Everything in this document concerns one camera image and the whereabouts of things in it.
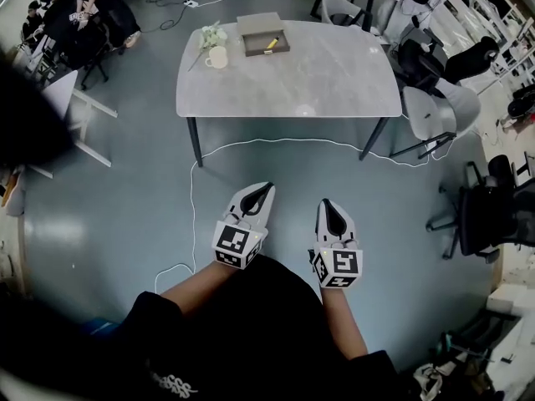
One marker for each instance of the grey shell chair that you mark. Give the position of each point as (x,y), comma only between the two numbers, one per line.
(422,115)
(340,2)

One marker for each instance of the person's right forearm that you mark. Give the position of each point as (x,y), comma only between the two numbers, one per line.
(344,324)

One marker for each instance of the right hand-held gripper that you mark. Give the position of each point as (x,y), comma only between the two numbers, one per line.
(340,265)

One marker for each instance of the white power strip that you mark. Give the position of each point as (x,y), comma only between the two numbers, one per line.
(191,3)

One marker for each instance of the white flower bouquet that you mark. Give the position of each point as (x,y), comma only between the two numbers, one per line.
(211,36)

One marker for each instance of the white cabinet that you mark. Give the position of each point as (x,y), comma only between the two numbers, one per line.
(512,328)

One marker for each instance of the person's left forearm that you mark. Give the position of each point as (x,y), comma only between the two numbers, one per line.
(196,290)

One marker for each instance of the brown box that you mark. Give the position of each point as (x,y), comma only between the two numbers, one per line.
(261,25)

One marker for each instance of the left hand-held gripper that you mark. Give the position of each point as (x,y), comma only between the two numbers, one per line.
(234,240)

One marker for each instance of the person's black clothing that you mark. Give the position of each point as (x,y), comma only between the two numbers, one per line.
(259,341)

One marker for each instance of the cream cloth bag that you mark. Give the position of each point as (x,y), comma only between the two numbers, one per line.
(428,380)

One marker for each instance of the yellow screwdriver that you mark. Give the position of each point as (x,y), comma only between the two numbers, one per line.
(272,43)

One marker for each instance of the black table leg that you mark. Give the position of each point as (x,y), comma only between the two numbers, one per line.
(374,138)
(195,140)

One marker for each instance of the white metal shelf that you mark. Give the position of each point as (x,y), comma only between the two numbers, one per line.
(493,11)

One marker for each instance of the cream mug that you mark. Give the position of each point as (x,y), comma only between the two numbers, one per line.
(218,58)

